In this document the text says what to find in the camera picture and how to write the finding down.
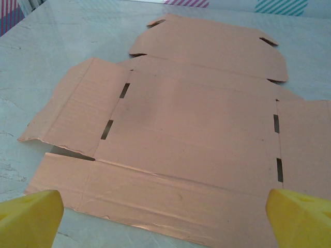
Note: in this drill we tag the orange paper box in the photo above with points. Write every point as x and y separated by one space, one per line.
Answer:
186 134

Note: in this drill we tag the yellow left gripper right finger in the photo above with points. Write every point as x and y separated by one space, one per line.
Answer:
300 222

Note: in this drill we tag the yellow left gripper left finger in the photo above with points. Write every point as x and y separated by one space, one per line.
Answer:
28 219

